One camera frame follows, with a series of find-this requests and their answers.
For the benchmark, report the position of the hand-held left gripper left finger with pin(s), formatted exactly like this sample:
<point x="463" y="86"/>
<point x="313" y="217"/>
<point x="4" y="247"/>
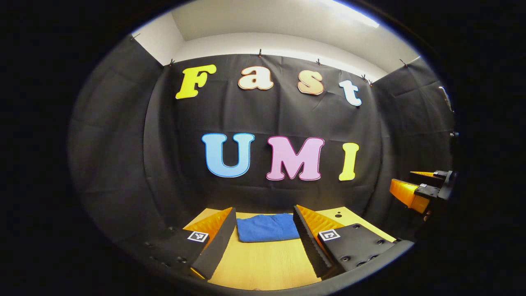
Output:
<point x="218" y="246"/>

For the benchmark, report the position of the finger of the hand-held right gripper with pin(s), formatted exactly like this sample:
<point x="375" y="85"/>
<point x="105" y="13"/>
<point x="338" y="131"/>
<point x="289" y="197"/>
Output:
<point x="429" y="192"/>
<point x="439" y="174"/>

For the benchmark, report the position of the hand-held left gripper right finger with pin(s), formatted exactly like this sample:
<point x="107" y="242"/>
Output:
<point x="308" y="246"/>

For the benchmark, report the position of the blue button jacket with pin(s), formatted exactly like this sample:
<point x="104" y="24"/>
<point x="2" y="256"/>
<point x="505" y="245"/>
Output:
<point x="267" y="228"/>

